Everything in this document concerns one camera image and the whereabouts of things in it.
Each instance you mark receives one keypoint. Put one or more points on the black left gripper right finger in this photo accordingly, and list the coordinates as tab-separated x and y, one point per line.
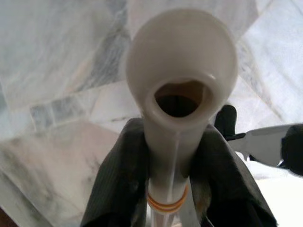
222	179

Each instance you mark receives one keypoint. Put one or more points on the white-tipped wooden broom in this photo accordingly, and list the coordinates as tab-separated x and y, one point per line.
180	59

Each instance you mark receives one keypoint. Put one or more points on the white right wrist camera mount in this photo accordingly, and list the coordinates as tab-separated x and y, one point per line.
262	144

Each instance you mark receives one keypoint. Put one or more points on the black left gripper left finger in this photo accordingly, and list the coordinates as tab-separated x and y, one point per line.
123	170

